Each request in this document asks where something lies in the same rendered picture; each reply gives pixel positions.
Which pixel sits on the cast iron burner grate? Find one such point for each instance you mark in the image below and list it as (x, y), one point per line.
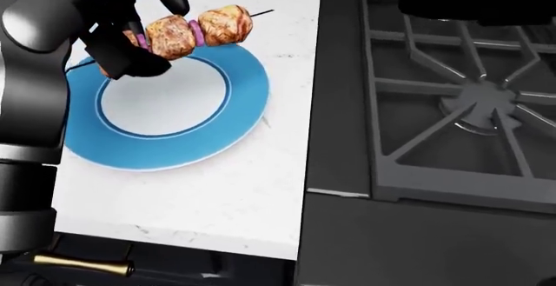
(469, 97)

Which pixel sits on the dark cabinet drawer front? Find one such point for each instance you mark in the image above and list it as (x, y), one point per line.
(147, 263)

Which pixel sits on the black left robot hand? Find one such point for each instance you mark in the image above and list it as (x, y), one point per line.
(126, 38)

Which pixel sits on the dark grey gas stove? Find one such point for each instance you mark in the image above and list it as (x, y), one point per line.
(434, 168)

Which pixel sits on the blue rimmed white plate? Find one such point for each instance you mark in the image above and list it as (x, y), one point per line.
(167, 110)

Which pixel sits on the meat and onion skewer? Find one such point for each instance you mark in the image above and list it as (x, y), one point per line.
(174, 36)

